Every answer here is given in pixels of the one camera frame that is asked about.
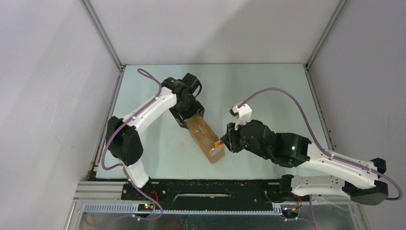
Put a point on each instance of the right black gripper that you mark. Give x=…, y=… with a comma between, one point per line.
x=230, y=138

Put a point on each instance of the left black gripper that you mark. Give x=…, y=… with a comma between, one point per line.
x=196, y=108

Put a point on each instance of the brown cardboard express box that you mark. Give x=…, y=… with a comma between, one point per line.
x=205, y=137

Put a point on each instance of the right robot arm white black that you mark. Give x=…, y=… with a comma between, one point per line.
x=343, y=176

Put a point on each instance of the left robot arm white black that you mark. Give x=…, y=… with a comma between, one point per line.
x=123, y=134

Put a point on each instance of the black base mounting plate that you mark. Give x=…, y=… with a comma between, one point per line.
x=233, y=195

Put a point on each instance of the right controller board with leds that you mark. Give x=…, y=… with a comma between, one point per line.
x=290, y=213

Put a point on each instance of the controller board with leds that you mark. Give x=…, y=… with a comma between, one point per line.
x=145, y=207
x=290, y=213

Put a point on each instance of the left controller board with leds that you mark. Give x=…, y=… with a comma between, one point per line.
x=145, y=207

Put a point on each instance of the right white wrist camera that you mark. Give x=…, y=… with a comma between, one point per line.
x=242, y=113

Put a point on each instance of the grey slotted cable duct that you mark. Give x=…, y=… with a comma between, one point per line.
x=131, y=208

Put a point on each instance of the left aluminium frame post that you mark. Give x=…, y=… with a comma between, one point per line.
x=97, y=24

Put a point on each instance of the aluminium frame post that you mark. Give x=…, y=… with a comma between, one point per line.
x=97, y=24
x=326, y=32

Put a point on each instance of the right aluminium frame post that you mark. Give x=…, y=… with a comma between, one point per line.
x=326, y=32

